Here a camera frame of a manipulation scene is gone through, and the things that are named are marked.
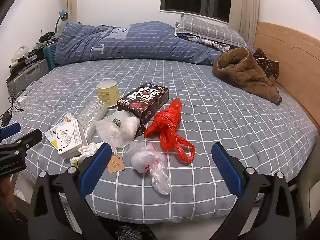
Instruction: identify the blue striped quilt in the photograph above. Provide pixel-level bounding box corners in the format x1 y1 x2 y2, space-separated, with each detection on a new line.
54 21 225 67

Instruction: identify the brown fleece garment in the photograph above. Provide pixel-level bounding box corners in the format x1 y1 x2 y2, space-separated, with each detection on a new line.
212 47 282 105

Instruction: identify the white rounded object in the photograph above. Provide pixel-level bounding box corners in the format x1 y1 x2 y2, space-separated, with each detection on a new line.
11 45 30 63

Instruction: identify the brown paper tag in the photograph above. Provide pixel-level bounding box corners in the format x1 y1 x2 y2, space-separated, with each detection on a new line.
107 155 125 173

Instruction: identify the translucent white drawstring pouch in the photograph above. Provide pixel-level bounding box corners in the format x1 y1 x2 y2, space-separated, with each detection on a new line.
96 110 141 148

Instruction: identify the grey checked pillow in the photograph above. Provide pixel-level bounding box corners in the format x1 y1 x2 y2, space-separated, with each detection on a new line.
174 15 247 47

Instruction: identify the wooden headboard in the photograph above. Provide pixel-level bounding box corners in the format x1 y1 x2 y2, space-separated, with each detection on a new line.
252 21 320 130

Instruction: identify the clear bubble wrap roll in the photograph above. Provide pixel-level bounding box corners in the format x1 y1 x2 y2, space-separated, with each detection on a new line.
79 97 110 143

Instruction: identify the yellow paper cup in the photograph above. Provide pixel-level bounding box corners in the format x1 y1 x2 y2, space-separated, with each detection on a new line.
97 80 120 110

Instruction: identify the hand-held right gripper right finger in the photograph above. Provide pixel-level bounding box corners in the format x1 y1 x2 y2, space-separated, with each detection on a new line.
210 142 304 240

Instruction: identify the white tissue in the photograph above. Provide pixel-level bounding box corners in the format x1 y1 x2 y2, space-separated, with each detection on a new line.
70 142 105 167

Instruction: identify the dark brown patterned cloth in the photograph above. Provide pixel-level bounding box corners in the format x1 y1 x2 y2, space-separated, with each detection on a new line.
252 47 280 79

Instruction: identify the trash bin with black bag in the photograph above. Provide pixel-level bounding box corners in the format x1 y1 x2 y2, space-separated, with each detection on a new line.
115 224 157 240

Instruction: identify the blue desk lamp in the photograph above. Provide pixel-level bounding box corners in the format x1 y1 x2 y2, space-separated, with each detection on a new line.
55 9 69 34

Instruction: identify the black cable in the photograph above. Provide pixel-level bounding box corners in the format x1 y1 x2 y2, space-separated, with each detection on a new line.
0 100 23 128

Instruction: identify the printed blue white cloth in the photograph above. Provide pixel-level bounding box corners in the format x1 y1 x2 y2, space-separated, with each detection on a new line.
185 34 234 53

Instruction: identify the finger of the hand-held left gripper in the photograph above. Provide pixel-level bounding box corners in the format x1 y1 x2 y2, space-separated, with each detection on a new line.
0 123 22 141
0 129 43 155

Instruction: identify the red plastic bag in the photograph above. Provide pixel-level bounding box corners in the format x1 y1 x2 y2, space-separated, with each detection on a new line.
144 98 197 163

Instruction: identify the bed with grey checked sheet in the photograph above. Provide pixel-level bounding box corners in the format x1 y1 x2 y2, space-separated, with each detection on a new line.
5 57 320 228

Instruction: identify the white charger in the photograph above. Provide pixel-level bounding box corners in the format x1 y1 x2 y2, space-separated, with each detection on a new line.
14 96 29 108

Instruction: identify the grey suitcase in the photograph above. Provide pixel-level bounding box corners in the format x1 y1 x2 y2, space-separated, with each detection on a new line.
6 59 50 98

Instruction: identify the white earphone box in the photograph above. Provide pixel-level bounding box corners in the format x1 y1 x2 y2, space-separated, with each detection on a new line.
45 114 88 160

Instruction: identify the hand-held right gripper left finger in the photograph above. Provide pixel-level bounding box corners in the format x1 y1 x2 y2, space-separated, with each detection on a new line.
27 142 118 240

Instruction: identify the clear plastic bag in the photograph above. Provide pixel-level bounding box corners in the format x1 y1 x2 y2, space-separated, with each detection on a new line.
126 141 173 195

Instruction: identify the dark brown cookie box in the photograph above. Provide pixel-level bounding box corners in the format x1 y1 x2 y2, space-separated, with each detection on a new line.
117 82 170 125

